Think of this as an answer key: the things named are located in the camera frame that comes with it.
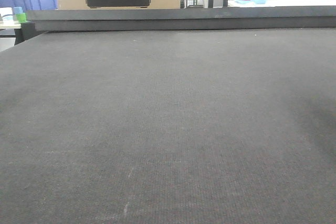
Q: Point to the white background table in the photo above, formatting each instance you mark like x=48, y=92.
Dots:
x=282, y=3

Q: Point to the blue tray on table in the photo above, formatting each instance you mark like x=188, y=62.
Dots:
x=244, y=2

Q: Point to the green and blue cups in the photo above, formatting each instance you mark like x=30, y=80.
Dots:
x=19, y=14

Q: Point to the dark table edge rail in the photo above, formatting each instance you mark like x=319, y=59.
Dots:
x=183, y=19

